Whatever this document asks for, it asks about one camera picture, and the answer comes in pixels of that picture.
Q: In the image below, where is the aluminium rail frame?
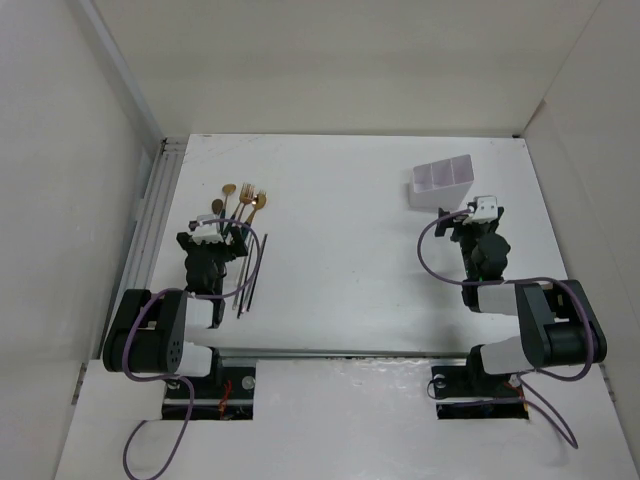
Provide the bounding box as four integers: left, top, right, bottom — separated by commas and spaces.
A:
96, 137, 188, 358

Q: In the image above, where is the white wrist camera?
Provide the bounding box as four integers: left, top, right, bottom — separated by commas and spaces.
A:
189, 214, 223, 245
465, 195, 501, 224

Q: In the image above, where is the gold round spoon green handle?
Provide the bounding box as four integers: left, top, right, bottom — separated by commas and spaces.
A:
245, 193, 267, 226

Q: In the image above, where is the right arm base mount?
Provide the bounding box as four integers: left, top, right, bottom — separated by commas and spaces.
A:
427, 365, 529, 420

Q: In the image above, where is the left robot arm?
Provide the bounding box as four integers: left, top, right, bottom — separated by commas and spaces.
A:
103, 222, 248, 397

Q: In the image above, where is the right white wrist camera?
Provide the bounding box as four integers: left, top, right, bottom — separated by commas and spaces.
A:
465, 195, 501, 224

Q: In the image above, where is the black chopstick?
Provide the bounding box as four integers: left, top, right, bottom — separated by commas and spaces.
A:
236, 244, 255, 319
246, 233, 269, 312

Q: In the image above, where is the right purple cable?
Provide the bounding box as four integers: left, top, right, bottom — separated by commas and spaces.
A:
417, 209, 599, 450

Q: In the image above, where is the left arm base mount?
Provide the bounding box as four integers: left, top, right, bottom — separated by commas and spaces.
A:
176, 346, 256, 421

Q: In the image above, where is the silver chopstick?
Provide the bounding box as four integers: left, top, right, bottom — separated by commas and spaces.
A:
232, 240, 254, 310
233, 255, 249, 318

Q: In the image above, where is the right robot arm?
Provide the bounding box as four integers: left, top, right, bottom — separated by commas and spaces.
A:
434, 201, 608, 394

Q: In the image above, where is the gold fork green handle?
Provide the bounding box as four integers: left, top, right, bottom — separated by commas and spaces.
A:
234, 183, 255, 221

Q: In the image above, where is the white divided utensil container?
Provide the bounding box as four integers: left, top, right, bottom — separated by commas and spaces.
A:
408, 154, 474, 210

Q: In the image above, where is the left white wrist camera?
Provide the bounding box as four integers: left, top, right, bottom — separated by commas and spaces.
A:
189, 214, 223, 245

